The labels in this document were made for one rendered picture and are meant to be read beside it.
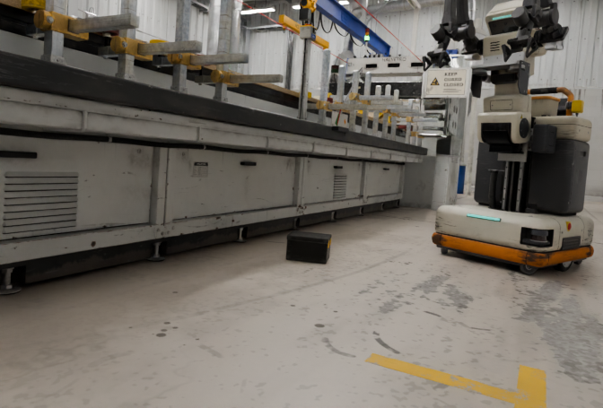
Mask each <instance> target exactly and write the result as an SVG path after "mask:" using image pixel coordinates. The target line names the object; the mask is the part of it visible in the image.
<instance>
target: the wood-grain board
mask: <svg viewBox="0 0 603 408"><path fill-rule="evenodd" d="M0 4H2V5H5V6H8V7H12V8H14V9H17V10H20V11H23V12H26V13H31V12H28V11H25V10H23V9H22V7H21V5H22V0H0ZM203 68H205V69H208V70H211V71H213V70H216V65H205V67H203ZM254 84H256V85H259V86H262V87H266V88H268V89H271V90H274V91H280V92H282V93H285V94H288V95H291V96H294V97H297V98H299V92H296V91H291V90H288V89H285V88H283V87H280V86H277V85H274V84H272V83H254ZM308 101H311V102H314V103H317V102H318V101H319V100H318V99H315V98H312V97H311V99H308Z"/></svg>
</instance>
